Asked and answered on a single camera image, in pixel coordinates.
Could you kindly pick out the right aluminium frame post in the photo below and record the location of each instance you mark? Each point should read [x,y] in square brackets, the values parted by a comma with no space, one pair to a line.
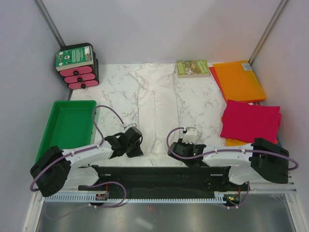
[269,28]

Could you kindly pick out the black pink drawer stand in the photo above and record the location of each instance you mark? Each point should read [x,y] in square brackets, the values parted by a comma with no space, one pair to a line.
[81,77]

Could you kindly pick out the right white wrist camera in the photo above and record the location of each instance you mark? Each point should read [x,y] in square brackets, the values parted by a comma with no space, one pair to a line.
[189,135]

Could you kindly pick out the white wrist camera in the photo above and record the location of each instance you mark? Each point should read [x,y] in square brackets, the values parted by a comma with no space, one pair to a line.
[127,126]
[189,135]

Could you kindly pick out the white slotted cable duct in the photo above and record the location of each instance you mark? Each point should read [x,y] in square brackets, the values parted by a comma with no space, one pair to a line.
[103,197]

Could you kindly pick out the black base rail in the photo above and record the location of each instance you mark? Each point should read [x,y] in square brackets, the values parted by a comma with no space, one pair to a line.
[163,181]

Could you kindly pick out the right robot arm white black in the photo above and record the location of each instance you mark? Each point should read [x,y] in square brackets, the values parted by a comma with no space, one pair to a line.
[244,163]

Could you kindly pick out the green book on stand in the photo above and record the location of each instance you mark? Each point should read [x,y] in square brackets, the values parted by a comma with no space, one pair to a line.
[73,58]

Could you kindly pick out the white t shirt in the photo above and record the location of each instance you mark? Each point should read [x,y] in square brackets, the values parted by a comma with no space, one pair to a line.
[157,105]

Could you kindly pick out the light green book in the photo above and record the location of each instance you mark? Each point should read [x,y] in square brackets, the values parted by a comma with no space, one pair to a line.
[192,68]

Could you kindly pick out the left aluminium frame post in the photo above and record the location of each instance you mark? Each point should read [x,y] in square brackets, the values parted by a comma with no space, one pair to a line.
[49,21]

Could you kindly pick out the orange plastic folder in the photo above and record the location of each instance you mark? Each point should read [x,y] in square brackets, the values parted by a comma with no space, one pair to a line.
[238,82]

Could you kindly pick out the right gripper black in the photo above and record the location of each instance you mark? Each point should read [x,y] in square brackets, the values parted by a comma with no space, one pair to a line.
[180,142]

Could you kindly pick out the magenta folded t shirt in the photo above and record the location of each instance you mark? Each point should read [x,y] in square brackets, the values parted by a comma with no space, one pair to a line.
[244,122]

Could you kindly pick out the green plastic tray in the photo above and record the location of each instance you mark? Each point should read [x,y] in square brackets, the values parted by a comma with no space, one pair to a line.
[70,125]

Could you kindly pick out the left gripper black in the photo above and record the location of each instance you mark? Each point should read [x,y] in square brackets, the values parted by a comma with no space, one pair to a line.
[137,152]

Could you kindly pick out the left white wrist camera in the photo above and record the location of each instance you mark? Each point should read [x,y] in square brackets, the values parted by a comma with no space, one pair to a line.
[127,126]

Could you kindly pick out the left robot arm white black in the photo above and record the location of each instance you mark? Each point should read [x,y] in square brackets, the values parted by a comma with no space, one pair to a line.
[57,169]

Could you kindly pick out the red folder under orange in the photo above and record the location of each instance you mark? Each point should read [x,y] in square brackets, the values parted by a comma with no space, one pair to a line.
[214,75]

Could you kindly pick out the aluminium frame post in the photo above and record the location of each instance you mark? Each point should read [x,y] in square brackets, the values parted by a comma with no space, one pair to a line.
[49,21]
[269,28]

